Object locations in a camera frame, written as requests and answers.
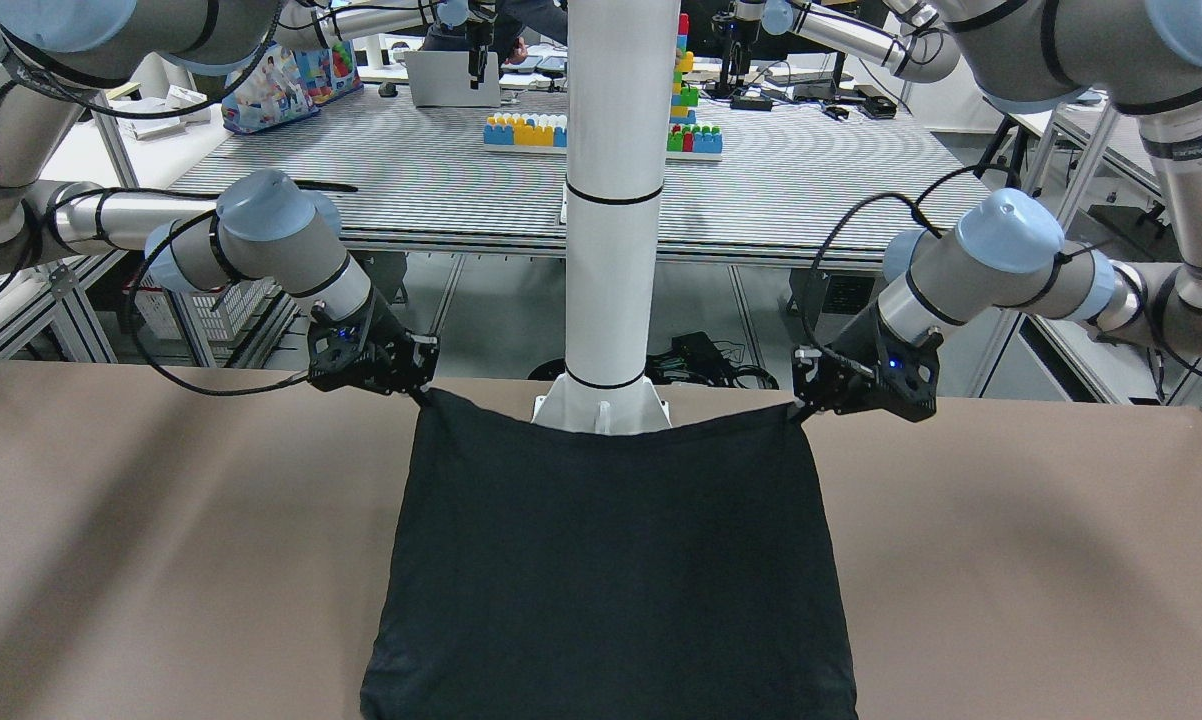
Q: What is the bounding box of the silver laptop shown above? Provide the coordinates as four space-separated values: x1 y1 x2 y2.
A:
404 50 501 108

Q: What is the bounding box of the colourful toy block set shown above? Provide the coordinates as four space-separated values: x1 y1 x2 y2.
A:
482 1 725 163

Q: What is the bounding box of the white plastic crate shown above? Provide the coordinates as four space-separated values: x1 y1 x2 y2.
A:
136 279 276 343

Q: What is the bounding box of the striped aluminium work table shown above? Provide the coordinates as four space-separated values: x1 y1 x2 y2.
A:
133 85 1054 399

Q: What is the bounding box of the colourful gift bag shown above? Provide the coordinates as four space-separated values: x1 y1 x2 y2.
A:
222 41 363 135

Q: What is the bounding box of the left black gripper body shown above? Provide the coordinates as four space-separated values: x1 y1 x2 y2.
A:
792 302 941 421

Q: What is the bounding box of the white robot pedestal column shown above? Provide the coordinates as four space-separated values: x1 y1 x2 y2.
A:
529 0 682 435

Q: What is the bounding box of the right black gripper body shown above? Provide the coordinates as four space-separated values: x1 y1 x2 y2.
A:
307 294 440 395

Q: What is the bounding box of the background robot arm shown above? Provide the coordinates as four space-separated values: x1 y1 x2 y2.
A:
732 1 962 85

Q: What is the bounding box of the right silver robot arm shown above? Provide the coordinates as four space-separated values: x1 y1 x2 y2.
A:
0 1 438 404

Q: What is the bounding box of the black t-shirt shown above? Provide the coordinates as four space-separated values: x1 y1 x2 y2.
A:
361 389 857 719

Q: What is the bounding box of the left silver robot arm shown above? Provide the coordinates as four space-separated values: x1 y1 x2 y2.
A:
764 1 1202 421

